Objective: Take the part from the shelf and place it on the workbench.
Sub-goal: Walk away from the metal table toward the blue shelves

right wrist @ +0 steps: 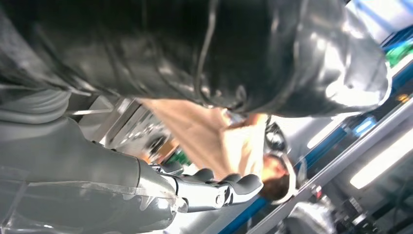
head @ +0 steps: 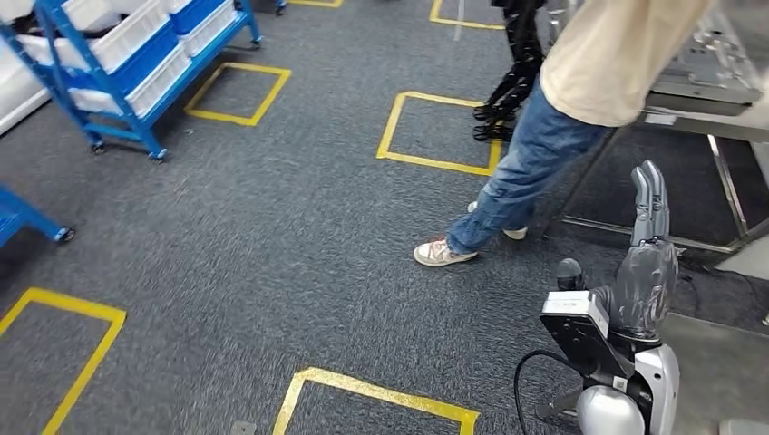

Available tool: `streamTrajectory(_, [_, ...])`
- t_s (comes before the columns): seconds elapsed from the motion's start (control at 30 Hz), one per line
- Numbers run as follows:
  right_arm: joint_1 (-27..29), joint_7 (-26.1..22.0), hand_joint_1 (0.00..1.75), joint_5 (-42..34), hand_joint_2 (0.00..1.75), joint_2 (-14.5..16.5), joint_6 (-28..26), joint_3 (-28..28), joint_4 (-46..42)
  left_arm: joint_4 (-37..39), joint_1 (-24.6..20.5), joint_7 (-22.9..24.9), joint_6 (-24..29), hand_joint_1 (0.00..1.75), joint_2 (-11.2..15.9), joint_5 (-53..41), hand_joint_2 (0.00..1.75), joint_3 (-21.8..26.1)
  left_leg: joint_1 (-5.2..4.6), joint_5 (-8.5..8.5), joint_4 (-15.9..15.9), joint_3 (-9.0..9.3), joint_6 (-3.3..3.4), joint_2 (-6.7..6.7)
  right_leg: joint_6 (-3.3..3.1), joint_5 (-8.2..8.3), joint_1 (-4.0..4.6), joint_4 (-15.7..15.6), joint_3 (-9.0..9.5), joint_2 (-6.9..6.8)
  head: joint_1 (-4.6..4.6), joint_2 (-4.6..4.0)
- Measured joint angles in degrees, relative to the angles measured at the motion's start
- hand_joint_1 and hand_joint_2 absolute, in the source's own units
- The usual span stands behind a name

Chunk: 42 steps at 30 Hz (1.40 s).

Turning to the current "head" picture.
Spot blue metal trolley rack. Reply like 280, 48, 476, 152
0, 0, 264, 163
0, 184, 76, 248

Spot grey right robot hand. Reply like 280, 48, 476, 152
555, 159, 681, 343

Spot translucent white storage bin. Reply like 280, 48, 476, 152
67, 43, 193, 120

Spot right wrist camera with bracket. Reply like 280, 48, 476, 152
539, 289, 635, 381

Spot stamped metal sheet panel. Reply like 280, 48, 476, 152
651, 8, 764, 106

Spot stainless steel table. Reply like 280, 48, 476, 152
543, 0, 769, 256

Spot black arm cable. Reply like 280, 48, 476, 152
513, 350, 587, 435

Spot white plastic bin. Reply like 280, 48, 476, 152
16, 0, 173, 74
177, 0, 239, 59

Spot person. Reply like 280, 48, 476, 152
413, 0, 716, 268

